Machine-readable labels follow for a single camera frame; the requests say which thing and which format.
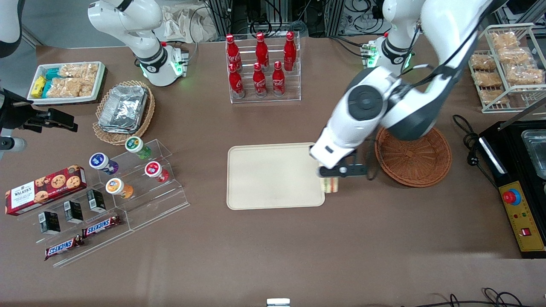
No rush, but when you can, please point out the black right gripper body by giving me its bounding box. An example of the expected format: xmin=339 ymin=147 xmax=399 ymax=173
xmin=0 ymin=89 xmax=51 ymax=131

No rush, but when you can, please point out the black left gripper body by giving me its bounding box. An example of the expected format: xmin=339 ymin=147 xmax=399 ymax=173
xmin=341 ymin=149 xmax=360 ymax=167

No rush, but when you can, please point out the triangle sandwich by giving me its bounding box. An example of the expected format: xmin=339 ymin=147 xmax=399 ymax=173
xmin=321 ymin=176 xmax=340 ymax=194

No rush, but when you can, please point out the white rectangular snack tray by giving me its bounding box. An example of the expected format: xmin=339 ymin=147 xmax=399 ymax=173
xmin=27 ymin=61 xmax=106 ymax=105

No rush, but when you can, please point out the brown round wicker basket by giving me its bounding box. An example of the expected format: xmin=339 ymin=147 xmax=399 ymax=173
xmin=375 ymin=125 xmax=453 ymax=188

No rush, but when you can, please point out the beige plastic tray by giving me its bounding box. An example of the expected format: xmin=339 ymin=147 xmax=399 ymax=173
xmin=227 ymin=142 xmax=325 ymax=211

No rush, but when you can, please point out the light oval wicker basket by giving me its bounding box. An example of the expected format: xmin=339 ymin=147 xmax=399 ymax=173
xmin=93 ymin=80 xmax=156 ymax=146

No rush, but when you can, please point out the clear rice cracker pack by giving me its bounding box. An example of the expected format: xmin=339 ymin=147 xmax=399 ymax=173
xmin=59 ymin=63 xmax=99 ymax=78
xmin=47 ymin=78 xmax=83 ymax=98
xmin=79 ymin=77 xmax=96 ymax=97

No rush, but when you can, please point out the yellow snack packet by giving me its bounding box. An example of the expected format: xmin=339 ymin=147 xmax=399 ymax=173
xmin=30 ymin=76 xmax=46 ymax=99

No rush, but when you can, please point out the purple lid drink cup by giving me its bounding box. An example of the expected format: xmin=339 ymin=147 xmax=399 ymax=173
xmin=89 ymin=152 xmax=119 ymax=176

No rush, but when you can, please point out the stack of foil trays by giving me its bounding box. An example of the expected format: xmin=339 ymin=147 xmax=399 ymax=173
xmin=98 ymin=85 xmax=149 ymax=134

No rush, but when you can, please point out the red Walkers cookie box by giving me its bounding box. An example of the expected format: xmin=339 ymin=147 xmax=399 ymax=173
xmin=5 ymin=165 xmax=87 ymax=216

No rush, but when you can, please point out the green lid drink cup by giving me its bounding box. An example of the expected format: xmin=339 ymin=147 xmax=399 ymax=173
xmin=125 ymin=136 xmax=152 ymax=160

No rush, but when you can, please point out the orange lid drink cup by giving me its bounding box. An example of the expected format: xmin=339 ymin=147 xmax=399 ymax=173
xmin=105 ymin=178 xmax=134 ymax=200

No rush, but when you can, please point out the small black box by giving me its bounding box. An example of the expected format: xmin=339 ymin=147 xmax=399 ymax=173
xmin=64 ymin=200 xmax=84 ymax=224
xmin=38 ymin=211 xmax=61 ymax=235
xmin=87 ymin=189 xmax=107 ymax=214

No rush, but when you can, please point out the red lid drink cup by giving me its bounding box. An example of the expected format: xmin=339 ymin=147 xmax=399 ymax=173
xmin=144 ymin=161 xmax=170 ymax=183

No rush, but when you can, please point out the clear acrylic bottle rack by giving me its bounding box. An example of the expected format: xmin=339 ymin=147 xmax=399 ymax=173
xmin=225 ymin=31 xmax=302 ymax=104

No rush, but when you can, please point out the Snickers chocolate bar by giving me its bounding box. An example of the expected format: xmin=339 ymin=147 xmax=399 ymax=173
xmin=82 ymin=214 xmax=122 ymax=238
xmin=44 ymin=235 xmax=85 ymax=261

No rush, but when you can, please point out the red cola bottle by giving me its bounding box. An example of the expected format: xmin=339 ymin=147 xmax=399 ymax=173
xmin=253 ymin=63 xmax=267 ymax=98
xmin=255 ymin=32 xmax=270 ymax=69
xmin=272 ymin=61 xmax=286 ymax=97
xmin=284 ymin=31 xmax=297 ymax=71
xmin=226 ymin=34 xmax=242 ymax=71
xmin=229 ymin=63 xmax=245 ymax=99

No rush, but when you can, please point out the clear acrylic stepped stand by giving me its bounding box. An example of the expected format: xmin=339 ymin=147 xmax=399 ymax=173
xmin=19 ymin=139 xmax=190 ymax=268

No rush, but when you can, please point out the bagged fried snack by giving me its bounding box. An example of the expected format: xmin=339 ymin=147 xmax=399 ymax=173
xmin=473 ymin=71 xmax=503 ymax=88
xmin=505 ymin=64 xmax=545 ymax=85
xmin=470 ymin=54 xmax=498 ymax=71
xmin=480 ymin=88 xmax=511 ymax=105
xmin=491 ymin=32 xmax=519 ymax=50
xmin=497 ymin=47 xmax=534 ymax=65

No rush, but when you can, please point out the black equipment cabinet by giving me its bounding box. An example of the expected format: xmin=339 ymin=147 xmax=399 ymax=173
xmin=479 ymin=121 xmax=546 ymax=259

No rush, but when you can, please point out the crumpled beige cloth bag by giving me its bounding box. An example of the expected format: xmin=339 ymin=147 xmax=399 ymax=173
xmin=161 ymin=4 xmax=219 ymax=43

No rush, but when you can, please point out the yellow emergency stop box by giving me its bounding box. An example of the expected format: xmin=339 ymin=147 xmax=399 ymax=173
xmin=498 ymin=181 xmax=546 ymax=253

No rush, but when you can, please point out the clear plastic container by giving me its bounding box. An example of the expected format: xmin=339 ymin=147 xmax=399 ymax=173
xmin=520 ymin=130 xmax=546 ymax=180

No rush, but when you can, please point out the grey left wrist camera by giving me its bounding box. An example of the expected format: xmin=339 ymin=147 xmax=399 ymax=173
xmin=317 ymin=164 xmax=368 ymax=178

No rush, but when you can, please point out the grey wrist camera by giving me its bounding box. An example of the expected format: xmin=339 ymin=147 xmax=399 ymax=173
xmin=0 ymin=136 xmax=27 ymax=153
xmin=317 ymin=164 xmax=368 ymax=178

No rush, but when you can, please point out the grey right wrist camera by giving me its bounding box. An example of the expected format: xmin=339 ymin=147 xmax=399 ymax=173
xmin=0 ymin=136 xmax=27 ymax=153

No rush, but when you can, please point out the black power cable with plug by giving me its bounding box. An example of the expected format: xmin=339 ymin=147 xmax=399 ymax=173
xmin=452 ymin=114 xmax=500 ymax=189

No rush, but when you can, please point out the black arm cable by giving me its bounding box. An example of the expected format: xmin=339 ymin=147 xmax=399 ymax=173
xmin=397 ymin=0 xmax=508 ymax=92

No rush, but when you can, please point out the white wire rack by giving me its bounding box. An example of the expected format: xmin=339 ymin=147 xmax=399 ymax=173
xmin=468 ymin=23 xmax=546 ymax=114

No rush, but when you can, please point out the aluminium equipment frame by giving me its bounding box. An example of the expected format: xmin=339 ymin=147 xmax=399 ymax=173
xmin=208 ymin=0 xmax=384 ymax=38

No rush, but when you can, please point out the black floor cable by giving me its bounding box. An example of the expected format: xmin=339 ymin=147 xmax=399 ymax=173
xmin=404 ymin=287 xmax=536 ymax=307

